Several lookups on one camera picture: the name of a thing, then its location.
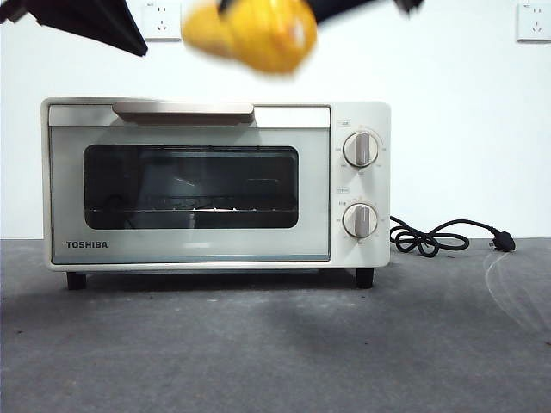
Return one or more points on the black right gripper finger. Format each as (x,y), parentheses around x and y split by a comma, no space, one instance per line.
(224,4)
(353,6)

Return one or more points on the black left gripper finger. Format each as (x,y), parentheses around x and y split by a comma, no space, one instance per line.
(86,17)

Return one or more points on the yellow corn cob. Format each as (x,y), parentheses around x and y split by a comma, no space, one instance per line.
(258,38)

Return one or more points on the cream Toshiba toaster oven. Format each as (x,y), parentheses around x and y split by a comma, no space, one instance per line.
(361,116)

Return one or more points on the cream round oven knob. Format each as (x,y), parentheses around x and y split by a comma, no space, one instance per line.
(360,220)
(361,149)

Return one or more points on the white wall socket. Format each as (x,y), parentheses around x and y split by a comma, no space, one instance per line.
(168,26)
(534,21)

